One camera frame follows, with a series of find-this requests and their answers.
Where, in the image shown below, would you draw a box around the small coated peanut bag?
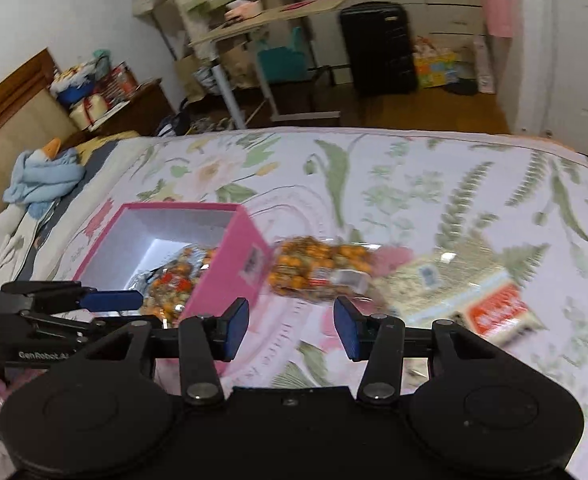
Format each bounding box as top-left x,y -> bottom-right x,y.
129,244 -> 217,328

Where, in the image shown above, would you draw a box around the pink storage box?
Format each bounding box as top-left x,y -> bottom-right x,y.
71,201 -> 273,376

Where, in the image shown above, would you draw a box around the large coated peanut bag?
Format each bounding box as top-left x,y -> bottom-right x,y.
268,236 -> 374,302

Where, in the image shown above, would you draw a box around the beige noodle packet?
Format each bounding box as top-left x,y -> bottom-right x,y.
373,237 -> 544,346

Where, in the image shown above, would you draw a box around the light blue plush toy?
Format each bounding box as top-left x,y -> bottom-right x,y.
2,138 -> 85,220

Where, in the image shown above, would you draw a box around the floral bed sheet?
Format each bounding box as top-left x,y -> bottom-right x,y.
0,128 -> 588,479

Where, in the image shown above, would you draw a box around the wooden headboard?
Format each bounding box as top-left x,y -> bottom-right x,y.
0,49 -> 78,212

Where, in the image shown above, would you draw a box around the wooden nightstand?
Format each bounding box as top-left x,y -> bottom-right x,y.
62,79 -> 175,148

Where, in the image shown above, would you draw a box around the black suitcase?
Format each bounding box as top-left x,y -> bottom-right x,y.
338,1 -> 419,100

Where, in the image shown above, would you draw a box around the colourful gift bag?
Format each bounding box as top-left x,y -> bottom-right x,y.
413,37 -> 459,89

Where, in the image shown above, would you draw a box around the teal bag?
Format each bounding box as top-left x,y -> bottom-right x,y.
257,27 -> 308,82

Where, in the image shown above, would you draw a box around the pink hanging cloth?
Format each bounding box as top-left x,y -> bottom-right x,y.
482,0 -> 513,38

